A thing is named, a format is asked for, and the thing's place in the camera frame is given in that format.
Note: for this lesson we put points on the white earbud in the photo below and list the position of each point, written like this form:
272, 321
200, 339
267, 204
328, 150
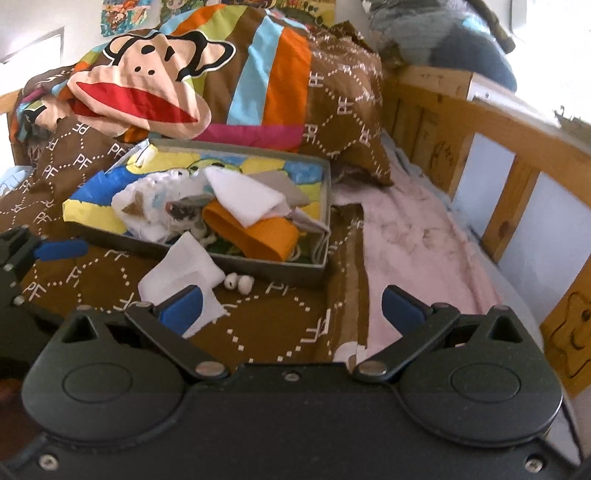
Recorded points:
245, 283
230, 279

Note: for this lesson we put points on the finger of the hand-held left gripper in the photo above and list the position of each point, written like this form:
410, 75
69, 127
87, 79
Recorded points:
60, 250

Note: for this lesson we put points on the monkey print striped quilt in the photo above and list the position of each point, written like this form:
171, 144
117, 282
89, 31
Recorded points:
277, 318

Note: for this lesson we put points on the orange silicone cup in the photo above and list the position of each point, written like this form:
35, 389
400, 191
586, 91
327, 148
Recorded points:
263, 237

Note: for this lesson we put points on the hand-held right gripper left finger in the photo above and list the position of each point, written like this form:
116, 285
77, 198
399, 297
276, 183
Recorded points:
182, 307

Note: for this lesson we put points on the light blue blanket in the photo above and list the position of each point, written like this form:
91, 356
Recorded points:
11, 180

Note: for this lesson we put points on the yellow orange wall poster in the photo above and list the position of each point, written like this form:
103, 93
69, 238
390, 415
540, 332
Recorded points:
314, 11

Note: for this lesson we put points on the pale printed cloth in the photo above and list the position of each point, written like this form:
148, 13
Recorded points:
311, 219

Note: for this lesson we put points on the brown dotted-print pillow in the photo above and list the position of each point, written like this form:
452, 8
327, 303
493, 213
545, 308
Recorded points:
351, 115

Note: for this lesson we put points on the wooden bed frame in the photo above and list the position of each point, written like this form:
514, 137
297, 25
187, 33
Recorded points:
508, 134

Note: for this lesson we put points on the window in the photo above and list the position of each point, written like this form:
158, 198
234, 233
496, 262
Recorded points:
32, 46

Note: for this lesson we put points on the white blue muslin cloth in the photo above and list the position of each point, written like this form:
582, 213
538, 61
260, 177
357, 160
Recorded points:
147, 221

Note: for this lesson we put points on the orange figure blue wall poster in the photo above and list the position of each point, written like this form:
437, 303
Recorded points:
122, 16

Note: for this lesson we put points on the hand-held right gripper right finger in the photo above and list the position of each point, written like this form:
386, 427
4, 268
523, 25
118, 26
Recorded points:
402, 307

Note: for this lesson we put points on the blond child wall poster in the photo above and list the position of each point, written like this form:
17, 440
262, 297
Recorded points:
182, 7

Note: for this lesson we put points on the grey cloth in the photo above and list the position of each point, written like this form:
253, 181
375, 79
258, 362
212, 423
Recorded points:
281, 184

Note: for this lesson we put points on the clear bag of clothes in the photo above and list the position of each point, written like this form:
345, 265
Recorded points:
438, 50

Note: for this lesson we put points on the grey tray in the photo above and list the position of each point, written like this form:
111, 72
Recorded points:
258, 272

